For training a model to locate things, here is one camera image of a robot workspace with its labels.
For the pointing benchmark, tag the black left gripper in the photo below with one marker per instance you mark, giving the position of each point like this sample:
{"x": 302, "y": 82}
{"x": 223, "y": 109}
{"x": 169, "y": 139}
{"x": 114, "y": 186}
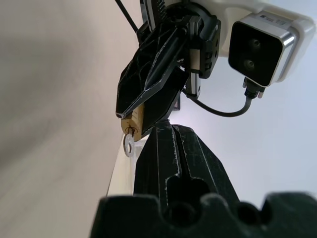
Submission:
{"x": 205, "y": 42}

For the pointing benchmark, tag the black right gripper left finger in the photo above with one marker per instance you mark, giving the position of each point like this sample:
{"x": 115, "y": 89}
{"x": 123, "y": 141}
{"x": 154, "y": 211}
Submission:
{"x": 153, "y": 161}

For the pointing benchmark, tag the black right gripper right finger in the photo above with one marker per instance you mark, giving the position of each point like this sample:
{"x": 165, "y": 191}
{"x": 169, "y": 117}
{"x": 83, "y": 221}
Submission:
{"x": 205, "y": 163}

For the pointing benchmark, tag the silver padlock key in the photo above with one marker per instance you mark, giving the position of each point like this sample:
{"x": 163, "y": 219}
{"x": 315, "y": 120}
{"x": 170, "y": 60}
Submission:
{"x": 128, "y": 146}

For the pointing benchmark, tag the brass padlock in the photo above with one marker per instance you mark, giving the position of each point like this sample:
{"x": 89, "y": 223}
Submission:
{"x": 135, "y": 124}

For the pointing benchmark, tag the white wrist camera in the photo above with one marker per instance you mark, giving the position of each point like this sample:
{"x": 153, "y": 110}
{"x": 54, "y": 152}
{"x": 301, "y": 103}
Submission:
{"x": 257, "y": 49}

